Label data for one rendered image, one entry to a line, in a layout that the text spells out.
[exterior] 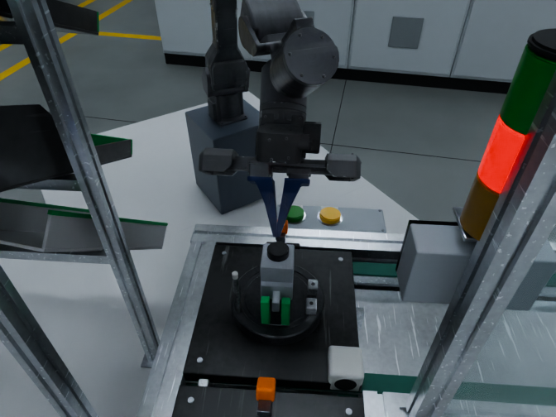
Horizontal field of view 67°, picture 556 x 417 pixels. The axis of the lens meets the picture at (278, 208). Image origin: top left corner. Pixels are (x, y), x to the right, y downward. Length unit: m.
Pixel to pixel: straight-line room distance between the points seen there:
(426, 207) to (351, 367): 1.90
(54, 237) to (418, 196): 2.18
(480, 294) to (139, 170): 0.94
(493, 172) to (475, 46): 3.31
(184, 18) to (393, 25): 1.65
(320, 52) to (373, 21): 3.08
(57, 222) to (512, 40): 3.45
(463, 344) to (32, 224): 0.56
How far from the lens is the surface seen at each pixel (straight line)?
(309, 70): 0.44
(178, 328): 0.68
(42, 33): 0.42
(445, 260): 0.40
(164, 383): 0.64
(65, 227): 0.52
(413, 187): 2.56
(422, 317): 0.76
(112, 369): 0.78
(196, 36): 3.86
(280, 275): 0.57
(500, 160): 0.34
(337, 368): 0.59
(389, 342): 0.72
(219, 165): 0.49
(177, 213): 1.00
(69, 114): 0.45
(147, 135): 1.31
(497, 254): 0.36
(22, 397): 0.82
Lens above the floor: 1.51
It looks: 41 degrees down
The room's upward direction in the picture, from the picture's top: straight up
